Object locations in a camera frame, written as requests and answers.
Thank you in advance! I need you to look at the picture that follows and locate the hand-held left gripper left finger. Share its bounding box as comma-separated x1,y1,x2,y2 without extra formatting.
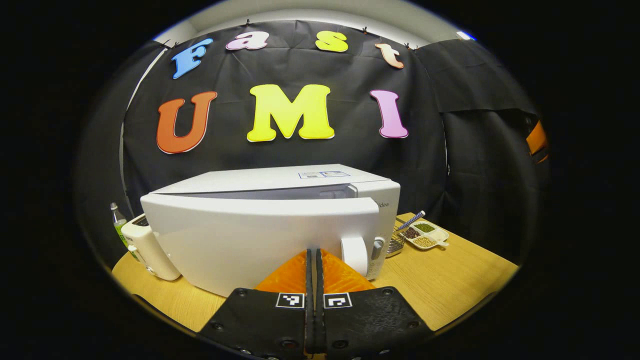
197,248,313,360

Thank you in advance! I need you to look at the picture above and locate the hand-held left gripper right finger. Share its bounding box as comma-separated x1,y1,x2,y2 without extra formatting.
314,248,433,360

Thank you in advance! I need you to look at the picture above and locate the white microwave oven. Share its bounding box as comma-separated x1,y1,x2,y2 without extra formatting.
140,164,402,298

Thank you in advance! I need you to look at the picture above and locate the white divided bean dish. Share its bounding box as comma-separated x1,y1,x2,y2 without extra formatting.
402,220,450,251

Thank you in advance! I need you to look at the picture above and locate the white toaster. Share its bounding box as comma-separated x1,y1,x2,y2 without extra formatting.
121,213,182,282

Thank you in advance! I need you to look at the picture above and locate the black backdrop cloth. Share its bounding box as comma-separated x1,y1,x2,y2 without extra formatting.
75,20,546,271

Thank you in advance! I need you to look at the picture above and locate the green drink bottle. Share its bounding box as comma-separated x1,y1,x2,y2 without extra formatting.
110,202,138,261

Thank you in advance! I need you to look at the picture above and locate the wire mesh basket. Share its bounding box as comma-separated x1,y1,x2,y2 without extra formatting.
385,220,408,259

